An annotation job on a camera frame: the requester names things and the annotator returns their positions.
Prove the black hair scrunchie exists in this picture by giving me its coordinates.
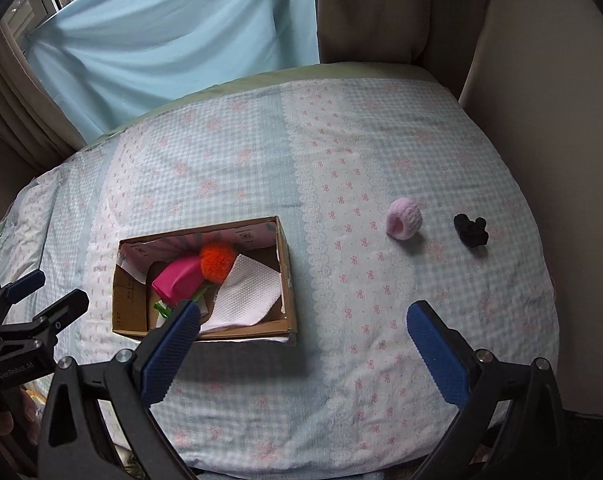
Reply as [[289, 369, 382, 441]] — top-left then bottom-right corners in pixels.
[[453, 214, 489, 249]]

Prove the cardboard box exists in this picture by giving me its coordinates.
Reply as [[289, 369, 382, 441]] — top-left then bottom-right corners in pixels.
[[112, 217, 297, 344]]

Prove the brown right curtain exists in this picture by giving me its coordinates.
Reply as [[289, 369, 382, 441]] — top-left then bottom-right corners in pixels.
[[315, 0, 490, 98]]

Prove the brown left curtain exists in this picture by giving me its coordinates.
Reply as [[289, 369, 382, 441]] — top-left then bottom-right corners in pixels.
[[0, 20, 86, 171]]

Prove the patterned blue bed quilt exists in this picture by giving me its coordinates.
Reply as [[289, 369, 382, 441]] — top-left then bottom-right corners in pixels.
[[0, 78, 559, 479]]

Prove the green tissue packet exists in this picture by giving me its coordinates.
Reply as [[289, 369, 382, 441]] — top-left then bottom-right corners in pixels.
[[152, 282, 218, 320]]

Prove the pink knitted ball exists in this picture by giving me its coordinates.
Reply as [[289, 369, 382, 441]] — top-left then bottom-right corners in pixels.
[[385, 197, 423, 240]]

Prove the orange fluffy pompom strawberry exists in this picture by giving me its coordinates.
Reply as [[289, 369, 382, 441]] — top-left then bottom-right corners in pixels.
[[199, 242, 238, 285]]

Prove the brown curtain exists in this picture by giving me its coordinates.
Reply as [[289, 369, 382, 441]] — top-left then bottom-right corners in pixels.
[[315, 0, 490, 98], [0, 20, 86, 171]]

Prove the white paper towel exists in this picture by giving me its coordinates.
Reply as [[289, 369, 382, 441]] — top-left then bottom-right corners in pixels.
[[200, 255, 282, 334]]

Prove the light blue hanging cloth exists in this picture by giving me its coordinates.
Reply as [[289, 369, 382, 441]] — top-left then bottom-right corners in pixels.
[[26, 0, 319, 142]]

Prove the magenta pouch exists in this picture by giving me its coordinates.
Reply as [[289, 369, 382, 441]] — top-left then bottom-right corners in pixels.
[[152, 254, 205, 307]]

